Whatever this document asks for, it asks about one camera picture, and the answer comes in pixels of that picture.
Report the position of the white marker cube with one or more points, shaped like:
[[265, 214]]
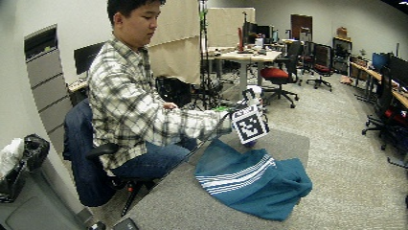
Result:
[[250, 126]]

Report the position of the teal towel with white stripes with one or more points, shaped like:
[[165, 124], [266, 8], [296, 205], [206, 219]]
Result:
[[250, 185]]

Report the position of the office chair with red seat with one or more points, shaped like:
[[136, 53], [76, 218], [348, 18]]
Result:
[[278, 75]]

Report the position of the black bag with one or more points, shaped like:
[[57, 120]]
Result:
[[171, 91]]

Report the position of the light wooden desk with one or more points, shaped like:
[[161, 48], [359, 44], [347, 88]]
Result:
[[249, 57]]

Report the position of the black tripod stand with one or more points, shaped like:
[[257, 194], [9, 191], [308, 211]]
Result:
[[203, 57]]

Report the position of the black mesh office chair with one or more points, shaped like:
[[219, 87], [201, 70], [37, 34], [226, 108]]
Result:
[[322, 64]]

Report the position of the white bottle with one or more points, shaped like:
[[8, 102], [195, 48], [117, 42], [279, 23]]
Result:
[[259, 42]]

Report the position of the red upright object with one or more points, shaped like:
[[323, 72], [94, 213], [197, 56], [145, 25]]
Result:
[[239, 40]]

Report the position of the person in plaid shirt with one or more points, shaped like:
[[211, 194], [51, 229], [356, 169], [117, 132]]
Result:
[[122, 96]]

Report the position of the beige partition curtain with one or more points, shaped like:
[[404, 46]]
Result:
[[175, 48]]

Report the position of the black shelf unit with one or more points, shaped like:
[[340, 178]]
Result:
[[342, 56]]

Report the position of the pair of dark monitors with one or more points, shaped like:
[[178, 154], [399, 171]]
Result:
[[257, 32]]

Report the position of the long wooden desk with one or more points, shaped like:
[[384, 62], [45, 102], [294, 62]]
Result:
[[373, 75]]

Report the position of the beige partition panel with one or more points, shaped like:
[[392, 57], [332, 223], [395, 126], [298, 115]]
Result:
[[225, 27]]

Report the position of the black flat device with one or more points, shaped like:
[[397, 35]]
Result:
[[125, 224]]

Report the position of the blue office chair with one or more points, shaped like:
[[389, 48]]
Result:
[[82, 153]]

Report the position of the brown door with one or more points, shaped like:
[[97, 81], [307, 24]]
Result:
[[300, 24]]

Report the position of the cardboard box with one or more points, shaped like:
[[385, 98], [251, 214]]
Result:
[[342, 32]]

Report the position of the wide black monitor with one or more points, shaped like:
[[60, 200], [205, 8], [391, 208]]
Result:
[[399, 72]]

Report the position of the black computer monitor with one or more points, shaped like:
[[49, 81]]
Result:
[[85, 57]]

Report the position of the grey filing cabinet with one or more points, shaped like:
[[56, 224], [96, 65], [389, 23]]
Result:
[[48, 83]]

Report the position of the trash bin with black bag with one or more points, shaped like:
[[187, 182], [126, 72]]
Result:
[[29, 153]]

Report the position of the grey bin lid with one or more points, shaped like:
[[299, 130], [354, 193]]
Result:
[[33, 204]]

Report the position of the white plastic bag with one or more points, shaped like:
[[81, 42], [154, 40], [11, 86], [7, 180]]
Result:
[[9, 156]]

